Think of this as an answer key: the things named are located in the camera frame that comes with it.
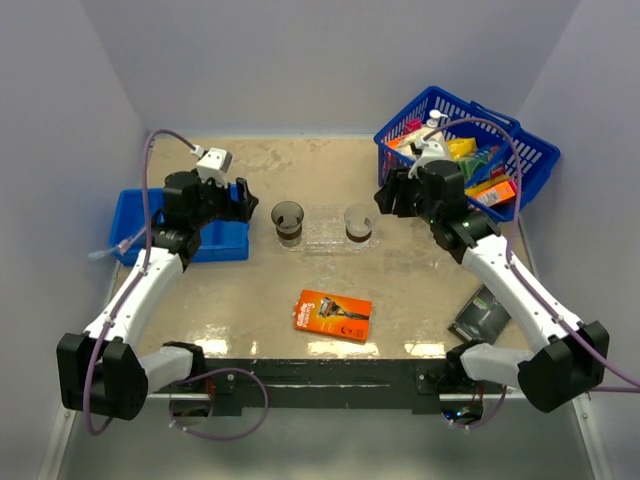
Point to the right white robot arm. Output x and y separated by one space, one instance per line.
515 295

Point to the green sponge pack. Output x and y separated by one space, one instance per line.
473 162

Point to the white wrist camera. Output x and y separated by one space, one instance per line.
426 151
212 164

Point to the dark smoked plastic cup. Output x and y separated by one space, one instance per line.
287 217

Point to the clear textured acrylic tray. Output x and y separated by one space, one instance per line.
345 249

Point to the black green razor package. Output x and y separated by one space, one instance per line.
482 318

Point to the small red box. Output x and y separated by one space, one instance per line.
412 125

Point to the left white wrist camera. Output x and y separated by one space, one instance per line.
212 164

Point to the white pump bottle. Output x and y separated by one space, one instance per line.
435 117

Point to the blue plastic bin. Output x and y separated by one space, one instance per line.
220 241

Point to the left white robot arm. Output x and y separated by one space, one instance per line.
135 300

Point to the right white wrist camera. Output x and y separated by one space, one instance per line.
426 151

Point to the pink wrapped toothbrush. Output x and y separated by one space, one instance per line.
122 247

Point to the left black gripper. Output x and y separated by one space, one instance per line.
234 210

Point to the yellow sponge pack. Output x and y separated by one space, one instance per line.
461 147

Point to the black aluminium base frame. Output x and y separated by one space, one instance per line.
237 384

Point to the orange razor box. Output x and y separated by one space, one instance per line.
332 315

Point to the blue shopping basket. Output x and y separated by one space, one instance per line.
522 157

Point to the orange pink box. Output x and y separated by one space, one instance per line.
490 194

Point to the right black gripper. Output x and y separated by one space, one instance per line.
396 187

